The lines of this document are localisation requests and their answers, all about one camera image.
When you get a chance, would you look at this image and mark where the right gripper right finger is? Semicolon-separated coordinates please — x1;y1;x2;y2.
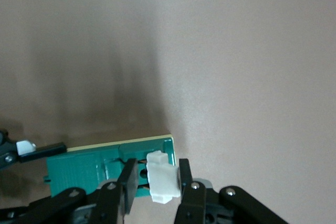
174;158;289;224

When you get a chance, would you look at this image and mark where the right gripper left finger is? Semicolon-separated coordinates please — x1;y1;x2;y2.
0;158;139;224

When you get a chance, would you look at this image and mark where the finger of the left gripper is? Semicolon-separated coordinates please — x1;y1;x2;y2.
0;129;66;172

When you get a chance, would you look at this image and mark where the green load switch white lever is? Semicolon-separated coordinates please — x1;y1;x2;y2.
43;134;182;205

